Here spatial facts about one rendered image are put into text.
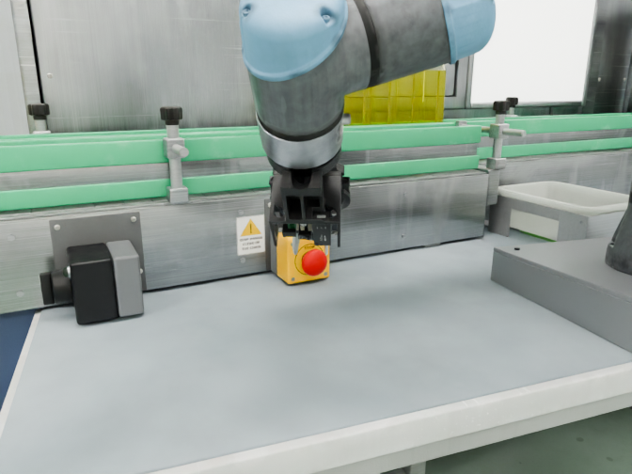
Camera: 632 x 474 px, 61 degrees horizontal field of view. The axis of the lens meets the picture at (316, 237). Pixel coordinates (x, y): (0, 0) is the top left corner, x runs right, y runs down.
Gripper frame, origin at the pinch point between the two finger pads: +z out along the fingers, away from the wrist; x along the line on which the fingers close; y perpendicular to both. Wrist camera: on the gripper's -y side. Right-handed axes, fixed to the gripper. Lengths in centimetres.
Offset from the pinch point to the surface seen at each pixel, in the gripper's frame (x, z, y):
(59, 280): -30.7, -0.4, 8.1
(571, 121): 56, 38, -51
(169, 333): -16.9, 2.5, 13.4
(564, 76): 61, 47, -74
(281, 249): -5.3, 10.9, -2.6
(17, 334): -39.7, 8.6, 12.0
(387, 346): 9.1, 1.2, 14.7
